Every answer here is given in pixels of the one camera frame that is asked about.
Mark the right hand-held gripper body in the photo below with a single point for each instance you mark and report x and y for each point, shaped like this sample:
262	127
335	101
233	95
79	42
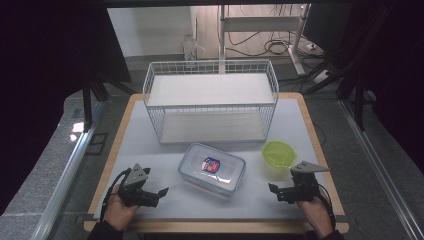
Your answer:
303	186

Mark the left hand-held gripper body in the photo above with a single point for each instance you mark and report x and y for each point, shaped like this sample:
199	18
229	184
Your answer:
135	186

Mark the round green-lidded container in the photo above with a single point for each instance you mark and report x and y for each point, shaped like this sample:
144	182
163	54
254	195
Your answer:
278	154

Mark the clear rectangular food container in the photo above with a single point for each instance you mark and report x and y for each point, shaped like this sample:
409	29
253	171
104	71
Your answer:
213	170

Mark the person's right hand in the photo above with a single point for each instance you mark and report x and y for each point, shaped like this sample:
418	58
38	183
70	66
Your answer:
315	213

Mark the person's left hand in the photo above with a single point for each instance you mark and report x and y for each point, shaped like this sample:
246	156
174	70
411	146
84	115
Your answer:
118	211

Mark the light grey table mat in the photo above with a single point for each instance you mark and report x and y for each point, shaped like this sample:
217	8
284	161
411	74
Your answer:
160	160

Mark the black floor plate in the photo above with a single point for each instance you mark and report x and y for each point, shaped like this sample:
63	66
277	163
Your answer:
97	144

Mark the black metal stand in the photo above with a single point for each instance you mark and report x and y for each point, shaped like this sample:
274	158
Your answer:
359	106
88	106

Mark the white power strip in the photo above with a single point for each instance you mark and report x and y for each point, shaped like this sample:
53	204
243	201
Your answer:
322	76

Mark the clear plastic bottle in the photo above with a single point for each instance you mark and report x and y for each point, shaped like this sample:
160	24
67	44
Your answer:
190	46

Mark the aluminium floor rail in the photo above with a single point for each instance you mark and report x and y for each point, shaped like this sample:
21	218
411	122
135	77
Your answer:
66	173
380	173

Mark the white desk frame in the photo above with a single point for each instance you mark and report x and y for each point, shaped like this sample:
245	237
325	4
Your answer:
260	24

